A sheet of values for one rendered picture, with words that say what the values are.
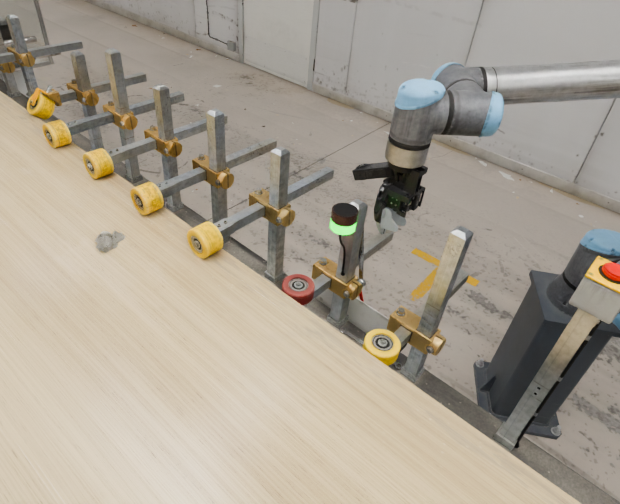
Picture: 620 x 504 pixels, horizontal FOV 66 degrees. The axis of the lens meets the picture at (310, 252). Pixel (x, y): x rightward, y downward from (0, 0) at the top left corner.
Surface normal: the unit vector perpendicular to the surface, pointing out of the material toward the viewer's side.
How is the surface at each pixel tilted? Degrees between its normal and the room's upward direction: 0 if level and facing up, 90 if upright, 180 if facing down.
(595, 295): 90
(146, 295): 0
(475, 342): 0
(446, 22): 90
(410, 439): 0
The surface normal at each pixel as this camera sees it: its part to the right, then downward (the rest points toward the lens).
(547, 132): -0.64, 0.45
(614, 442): 0.08, -0.76
